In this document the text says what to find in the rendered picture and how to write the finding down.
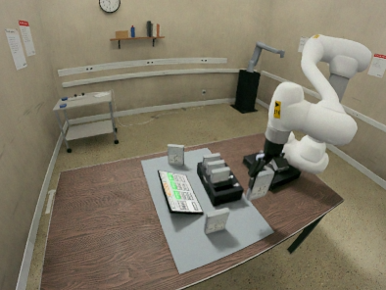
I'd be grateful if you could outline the status display panel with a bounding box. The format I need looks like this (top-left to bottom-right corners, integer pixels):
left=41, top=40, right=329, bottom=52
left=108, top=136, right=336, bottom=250
left=158, top=170, right=204, bottom=215

